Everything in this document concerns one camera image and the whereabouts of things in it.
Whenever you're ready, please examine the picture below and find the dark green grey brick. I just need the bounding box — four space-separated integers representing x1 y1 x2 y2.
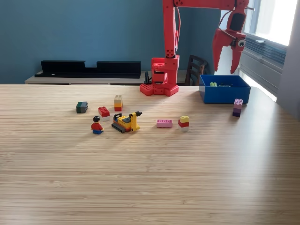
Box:
75 101 89 114

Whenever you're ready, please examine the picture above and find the yellow red white brick stack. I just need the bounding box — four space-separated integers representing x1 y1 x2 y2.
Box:
178 115 190 132

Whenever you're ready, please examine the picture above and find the blue plastic bin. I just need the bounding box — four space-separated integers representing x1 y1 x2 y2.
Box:
199 75 251 105

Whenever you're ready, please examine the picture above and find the toy figure red shirt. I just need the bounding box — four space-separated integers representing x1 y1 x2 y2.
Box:
90 116 105 135

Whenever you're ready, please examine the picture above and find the window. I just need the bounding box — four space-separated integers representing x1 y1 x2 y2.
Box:
243 0 298 46

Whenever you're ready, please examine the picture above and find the grey window vent unit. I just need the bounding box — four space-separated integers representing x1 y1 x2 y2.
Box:
236 32 288 94

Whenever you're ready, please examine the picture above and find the pink purple brick stack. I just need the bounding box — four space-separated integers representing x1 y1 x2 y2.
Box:
232 98 243 117

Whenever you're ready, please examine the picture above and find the pink flat brick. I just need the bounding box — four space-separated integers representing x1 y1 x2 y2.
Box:
156 119 173 128

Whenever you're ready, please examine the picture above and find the yellow toy digger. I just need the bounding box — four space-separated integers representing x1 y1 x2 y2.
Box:
111 111 143 134

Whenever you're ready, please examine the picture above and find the dark wooden chair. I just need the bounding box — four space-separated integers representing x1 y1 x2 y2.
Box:
184 54 209 86

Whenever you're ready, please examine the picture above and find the tan yellow red brick stack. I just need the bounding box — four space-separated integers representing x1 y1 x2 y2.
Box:
113 94 123 112

